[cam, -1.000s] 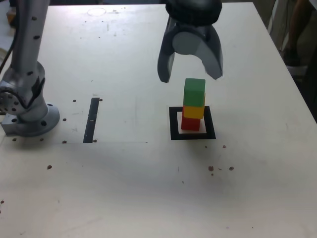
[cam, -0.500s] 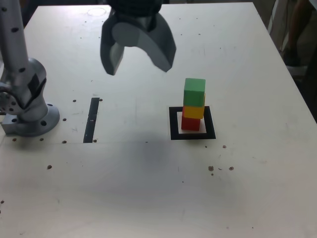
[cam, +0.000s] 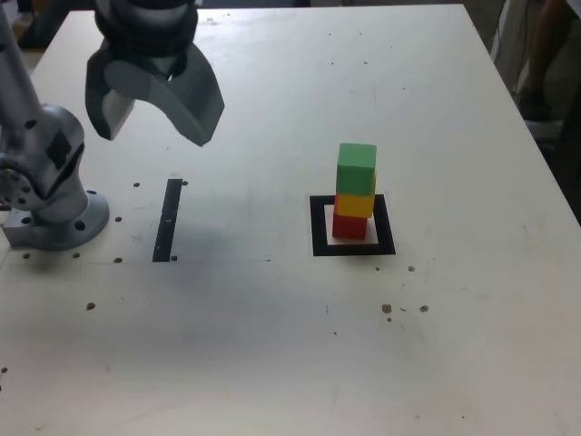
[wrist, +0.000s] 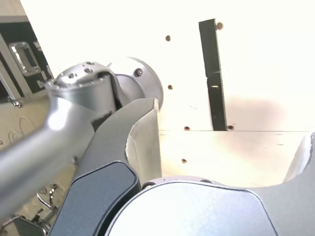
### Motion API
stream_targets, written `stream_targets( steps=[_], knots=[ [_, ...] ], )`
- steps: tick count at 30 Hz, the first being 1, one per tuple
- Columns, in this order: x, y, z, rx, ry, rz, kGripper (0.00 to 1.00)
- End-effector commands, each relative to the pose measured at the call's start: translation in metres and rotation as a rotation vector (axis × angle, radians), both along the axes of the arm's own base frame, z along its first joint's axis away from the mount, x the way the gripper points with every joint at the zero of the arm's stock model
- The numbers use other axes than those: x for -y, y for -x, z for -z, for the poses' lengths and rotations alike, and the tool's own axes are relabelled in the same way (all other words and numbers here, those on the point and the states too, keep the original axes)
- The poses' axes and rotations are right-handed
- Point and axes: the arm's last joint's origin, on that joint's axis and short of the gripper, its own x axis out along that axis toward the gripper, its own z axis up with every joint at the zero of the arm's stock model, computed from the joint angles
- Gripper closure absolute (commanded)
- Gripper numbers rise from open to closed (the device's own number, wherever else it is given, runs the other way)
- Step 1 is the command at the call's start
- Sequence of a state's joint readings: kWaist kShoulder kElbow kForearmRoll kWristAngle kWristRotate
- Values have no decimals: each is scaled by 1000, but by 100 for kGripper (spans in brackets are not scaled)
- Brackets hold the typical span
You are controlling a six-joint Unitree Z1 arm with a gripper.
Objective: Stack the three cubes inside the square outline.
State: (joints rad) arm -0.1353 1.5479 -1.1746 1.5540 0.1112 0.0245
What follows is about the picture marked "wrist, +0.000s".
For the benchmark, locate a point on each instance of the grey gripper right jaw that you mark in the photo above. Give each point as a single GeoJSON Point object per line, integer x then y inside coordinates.
{"type": "Point", "coordinates": [197, 211]}

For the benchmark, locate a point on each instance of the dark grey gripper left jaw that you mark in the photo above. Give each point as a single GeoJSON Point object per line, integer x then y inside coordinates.
{"type": "Point", "coordinates": [103, 159]}

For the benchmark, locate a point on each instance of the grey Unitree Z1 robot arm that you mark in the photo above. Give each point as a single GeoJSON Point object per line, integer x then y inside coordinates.
{"type": "Point", "coordinates": [73, 98]}

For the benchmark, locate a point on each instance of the black tape strip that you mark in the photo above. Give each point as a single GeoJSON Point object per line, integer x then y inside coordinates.
{"type": "Point", "coordinates": [214, 73]}

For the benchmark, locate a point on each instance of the black aluminium-edged case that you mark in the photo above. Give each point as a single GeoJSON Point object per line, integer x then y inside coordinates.
{"type": "Point", "coordinates": [19, 32]}

